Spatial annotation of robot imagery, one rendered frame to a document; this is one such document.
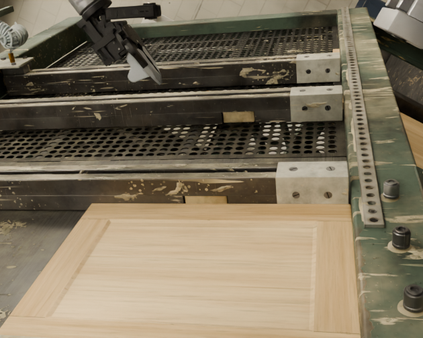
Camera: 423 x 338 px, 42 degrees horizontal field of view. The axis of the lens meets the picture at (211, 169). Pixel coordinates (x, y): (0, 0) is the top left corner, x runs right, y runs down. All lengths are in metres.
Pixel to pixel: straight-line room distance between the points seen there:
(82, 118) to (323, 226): 0.81
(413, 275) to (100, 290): 0.45
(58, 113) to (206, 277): 0.83
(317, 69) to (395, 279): 0.98
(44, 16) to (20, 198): 5.50
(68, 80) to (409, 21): 1.20
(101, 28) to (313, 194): 0.58
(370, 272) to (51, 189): 0.63
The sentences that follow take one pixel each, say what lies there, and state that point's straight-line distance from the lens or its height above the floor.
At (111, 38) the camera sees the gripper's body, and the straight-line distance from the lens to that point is 1.20.
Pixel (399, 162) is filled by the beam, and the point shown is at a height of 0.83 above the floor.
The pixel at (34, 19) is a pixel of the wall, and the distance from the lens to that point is 6.63.
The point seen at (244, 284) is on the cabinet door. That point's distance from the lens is 0.81.
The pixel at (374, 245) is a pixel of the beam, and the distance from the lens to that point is 0.83.
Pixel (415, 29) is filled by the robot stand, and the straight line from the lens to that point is 0.92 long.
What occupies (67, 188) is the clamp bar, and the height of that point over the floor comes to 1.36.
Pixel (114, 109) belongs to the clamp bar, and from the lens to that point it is 1.46.
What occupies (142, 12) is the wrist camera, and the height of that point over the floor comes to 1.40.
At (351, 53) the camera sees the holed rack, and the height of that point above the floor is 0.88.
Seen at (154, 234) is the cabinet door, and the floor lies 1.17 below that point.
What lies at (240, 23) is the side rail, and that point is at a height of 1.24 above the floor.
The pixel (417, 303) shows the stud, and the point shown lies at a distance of 0.71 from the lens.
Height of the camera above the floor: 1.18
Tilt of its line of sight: 3 degrees down
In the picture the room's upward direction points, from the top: 64 degrees counter-clockwise
